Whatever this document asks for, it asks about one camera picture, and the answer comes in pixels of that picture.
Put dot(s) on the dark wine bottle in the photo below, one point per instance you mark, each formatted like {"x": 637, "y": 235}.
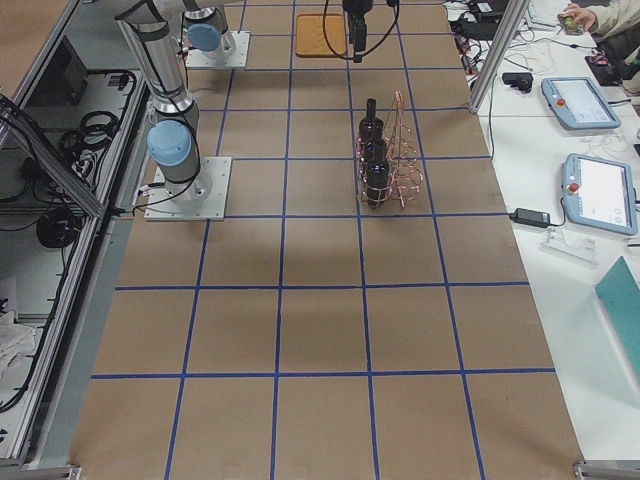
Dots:
{"x": 376, "y": 179}
{"x": 374, "y": 151}
{"x": 369, "y": 122}

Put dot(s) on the wooden tray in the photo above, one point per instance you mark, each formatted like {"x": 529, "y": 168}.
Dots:
{"x": 320, "y": 36}

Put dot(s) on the person hand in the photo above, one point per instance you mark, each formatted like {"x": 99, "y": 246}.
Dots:
{"x": 584, "y": 15}

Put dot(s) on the black handheld device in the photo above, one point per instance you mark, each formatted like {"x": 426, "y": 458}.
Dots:
{"x": 521, "y": 81}

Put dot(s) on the green smartphone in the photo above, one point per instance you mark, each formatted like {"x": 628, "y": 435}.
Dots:
{"x": 570, "y": 26}

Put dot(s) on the far teach pendant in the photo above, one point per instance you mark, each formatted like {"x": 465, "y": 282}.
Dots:
{"x": 578, "y": 104}

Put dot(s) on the teach pendant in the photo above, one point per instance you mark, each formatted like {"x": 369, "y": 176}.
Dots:
{"x": 578, "y": 104}
{"x": 599, "y": 193}

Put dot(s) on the black power adapter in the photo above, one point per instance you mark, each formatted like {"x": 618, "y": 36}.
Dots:
{"x": 530, "y": 217}

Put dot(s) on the near teach pendant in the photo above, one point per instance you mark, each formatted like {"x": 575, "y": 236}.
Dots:
{"x": 599, "y": 193}

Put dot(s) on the clear acrylic stand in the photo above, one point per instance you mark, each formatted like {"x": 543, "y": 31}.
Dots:
{"x": 580, "y": 248}

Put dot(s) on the teal board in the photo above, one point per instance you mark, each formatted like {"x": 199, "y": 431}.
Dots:
{"x": 618, "y": 292}

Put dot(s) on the copper wire bottle basket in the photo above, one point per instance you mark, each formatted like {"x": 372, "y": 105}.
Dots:
{"x": 405, "y": 175}

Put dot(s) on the aluminium frame post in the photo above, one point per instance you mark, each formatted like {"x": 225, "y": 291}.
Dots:
{"x": 506, "y": 31}

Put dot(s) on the aluminium side frame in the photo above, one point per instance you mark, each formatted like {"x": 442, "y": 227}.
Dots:
{"x": 73, "y": 103}

